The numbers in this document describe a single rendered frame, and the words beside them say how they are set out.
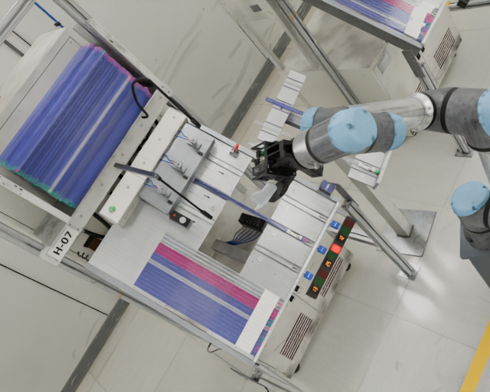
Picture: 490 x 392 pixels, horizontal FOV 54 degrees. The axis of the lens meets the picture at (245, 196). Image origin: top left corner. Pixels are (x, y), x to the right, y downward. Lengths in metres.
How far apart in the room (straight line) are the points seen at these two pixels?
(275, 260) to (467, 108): 0.90
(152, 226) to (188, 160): 0.28
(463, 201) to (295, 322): 1.09
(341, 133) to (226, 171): 1.08
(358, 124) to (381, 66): 1.71
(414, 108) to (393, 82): 1.42
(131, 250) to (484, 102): 1.27
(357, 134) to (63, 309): 2.97
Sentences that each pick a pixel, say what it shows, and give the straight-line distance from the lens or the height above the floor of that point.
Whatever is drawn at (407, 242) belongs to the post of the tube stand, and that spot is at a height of 0.01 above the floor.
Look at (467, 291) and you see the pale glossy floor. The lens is 2.34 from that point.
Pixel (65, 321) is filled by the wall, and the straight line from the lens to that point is 3.61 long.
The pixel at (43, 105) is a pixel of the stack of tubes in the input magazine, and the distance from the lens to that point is 1.74.
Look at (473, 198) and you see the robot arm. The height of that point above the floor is 0.78.
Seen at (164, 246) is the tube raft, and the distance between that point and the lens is 1.82.
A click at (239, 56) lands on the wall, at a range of 4.01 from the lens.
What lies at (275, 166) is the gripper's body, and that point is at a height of 1.47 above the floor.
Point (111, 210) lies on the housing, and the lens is 1.81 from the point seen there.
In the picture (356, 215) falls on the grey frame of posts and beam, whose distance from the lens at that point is 1.99.
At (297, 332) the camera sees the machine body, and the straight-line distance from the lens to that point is 2.40.
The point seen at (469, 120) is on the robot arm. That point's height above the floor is 1.17.
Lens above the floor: 2.07
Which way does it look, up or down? 38 degrees down
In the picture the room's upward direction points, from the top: 49 degrees counter-clockwise
